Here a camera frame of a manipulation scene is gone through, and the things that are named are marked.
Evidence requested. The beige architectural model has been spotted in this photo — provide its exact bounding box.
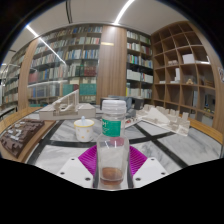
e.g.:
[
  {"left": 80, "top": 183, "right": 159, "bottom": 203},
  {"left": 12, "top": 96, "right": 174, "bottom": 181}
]
[{"left": 38, "top": 89, "right": 97, "bottom": 121}]

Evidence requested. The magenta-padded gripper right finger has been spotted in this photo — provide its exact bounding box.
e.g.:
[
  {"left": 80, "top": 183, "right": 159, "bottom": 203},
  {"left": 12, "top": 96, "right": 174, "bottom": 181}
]
[{"left": 127, "top": 145, "right": 170, "bottom": 190}]

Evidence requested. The brown architectural model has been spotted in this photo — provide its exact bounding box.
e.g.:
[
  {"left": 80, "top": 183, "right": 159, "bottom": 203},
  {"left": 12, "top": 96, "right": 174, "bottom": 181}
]
[{"left": 0, "top": 118, "right": 46, "bottom": 159}]

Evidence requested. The bookshelf behind glass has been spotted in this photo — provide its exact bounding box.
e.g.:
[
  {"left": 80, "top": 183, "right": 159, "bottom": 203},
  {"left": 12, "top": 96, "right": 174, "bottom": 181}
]
[{"left": 0, "top": 43, "right": 31, "bottom": 112}]

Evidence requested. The white architectural model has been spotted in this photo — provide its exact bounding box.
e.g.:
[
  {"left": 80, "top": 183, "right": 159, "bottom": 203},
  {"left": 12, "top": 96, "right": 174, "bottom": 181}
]
[{"left": 133, "top": 103, "right": 192, "bottom": 137}]

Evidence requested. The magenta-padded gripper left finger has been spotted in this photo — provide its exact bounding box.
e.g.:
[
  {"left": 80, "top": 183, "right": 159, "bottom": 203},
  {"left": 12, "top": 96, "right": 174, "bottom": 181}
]
[{"left": 56, "top": 144, "right": 100, "bottom": 190}]

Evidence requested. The narrow wooden bookshelf with books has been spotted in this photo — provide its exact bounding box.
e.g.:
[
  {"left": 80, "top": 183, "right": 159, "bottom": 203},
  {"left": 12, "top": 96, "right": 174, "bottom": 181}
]
[{"left": 125, "top": 29, "right": 155, "bottom": 100}]

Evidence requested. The white cup with yellow rim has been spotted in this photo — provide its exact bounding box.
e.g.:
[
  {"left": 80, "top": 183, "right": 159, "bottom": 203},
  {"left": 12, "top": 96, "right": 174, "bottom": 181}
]
[{"left": 73, "top": 117, "right": 95, "bottom": 143}]

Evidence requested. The wooden cubby shelf unit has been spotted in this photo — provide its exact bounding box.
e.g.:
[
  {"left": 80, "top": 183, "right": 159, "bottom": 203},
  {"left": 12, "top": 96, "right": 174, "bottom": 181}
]
[{"left": 150, "top": 20, "right": 224, "bottom": 124}]

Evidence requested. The ceiling light strip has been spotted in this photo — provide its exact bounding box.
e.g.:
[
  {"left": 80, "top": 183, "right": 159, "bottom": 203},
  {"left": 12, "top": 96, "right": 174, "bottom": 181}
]
[{"left": 113, "top": 0, "right": 136, "bottom": 26}]

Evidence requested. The clear bottle with green label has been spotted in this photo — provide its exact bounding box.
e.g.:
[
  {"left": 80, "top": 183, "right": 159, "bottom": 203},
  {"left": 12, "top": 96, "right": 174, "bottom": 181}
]
[{"left": 96, "top": 99, "right": 130, "bottom": 187}]

